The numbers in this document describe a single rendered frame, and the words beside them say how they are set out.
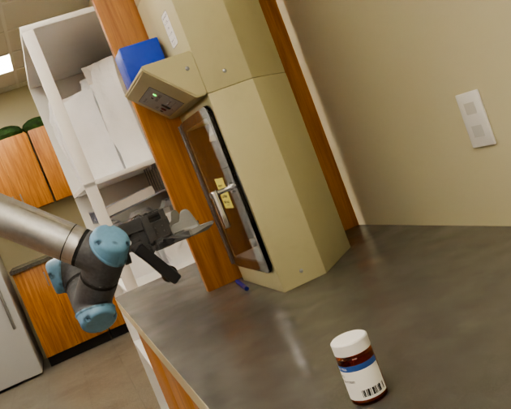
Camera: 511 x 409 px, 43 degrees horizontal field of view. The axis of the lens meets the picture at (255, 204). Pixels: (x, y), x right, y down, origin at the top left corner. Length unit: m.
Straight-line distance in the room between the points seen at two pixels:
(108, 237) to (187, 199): 0.57
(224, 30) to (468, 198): 0.65
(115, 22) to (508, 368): 1.36
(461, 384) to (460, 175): 0.78
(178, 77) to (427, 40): 0.53
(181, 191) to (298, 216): 0.42
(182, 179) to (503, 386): 1.19
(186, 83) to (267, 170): 0.26
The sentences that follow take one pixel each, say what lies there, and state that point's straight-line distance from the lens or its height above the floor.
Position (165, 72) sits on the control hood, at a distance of 1.42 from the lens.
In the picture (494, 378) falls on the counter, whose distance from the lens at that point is 0.78.
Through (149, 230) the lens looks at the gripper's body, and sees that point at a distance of 1.40.
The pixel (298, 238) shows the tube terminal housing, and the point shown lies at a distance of 1.46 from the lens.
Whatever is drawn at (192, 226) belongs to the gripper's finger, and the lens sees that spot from 1.38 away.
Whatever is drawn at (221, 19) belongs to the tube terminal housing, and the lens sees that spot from 1.47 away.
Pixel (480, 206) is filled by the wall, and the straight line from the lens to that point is 1.48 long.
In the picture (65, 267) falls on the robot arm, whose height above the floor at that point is 1.18.
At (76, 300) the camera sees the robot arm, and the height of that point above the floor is 1.11.
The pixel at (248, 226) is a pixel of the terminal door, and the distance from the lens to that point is 1.46.
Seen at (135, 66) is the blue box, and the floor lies 1.55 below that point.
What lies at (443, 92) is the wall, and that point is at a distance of 1.44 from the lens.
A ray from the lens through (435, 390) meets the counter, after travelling 0.79.
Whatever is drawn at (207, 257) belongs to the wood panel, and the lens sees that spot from 1.78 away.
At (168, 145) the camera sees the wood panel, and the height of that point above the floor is 1.35.
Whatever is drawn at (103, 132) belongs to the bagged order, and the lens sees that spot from 2.77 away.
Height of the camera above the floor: 1.28
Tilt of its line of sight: 5 degrees down
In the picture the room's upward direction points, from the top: 21 degrees counter-clockwise
